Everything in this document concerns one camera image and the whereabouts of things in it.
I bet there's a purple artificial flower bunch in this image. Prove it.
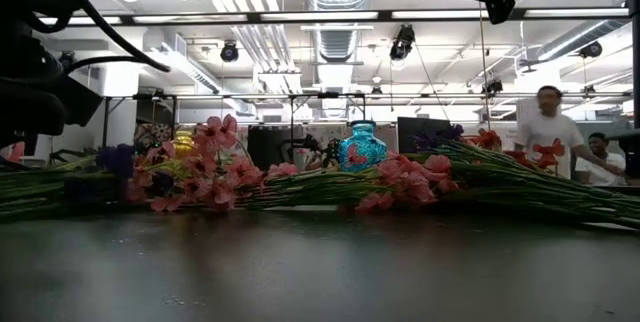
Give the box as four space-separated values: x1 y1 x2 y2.
0 142 174 201
413 122 640 231

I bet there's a yellow glass vase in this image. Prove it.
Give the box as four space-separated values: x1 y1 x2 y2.
171 129 197 161

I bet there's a blue glass vase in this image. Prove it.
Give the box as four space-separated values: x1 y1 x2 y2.
338 120 389 173

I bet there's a floral print partition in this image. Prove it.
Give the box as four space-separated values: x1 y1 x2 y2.
133 122 176 153

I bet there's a black monitor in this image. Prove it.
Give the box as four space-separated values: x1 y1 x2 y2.
397 116 454 156
247 125 304 171

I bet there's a black beam with light strips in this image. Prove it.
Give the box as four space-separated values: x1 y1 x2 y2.
37 7 631 26

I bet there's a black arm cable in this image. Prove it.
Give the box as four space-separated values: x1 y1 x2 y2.
22 0 172 74

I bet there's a silver ventilation duct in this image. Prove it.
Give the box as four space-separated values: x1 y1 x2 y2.
303 0 374 63
537 19 631 62

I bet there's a black frame bracket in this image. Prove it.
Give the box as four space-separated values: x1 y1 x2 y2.
606 129 640 181

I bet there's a black vertical frame post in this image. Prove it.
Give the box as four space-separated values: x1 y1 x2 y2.
627 0 640 129

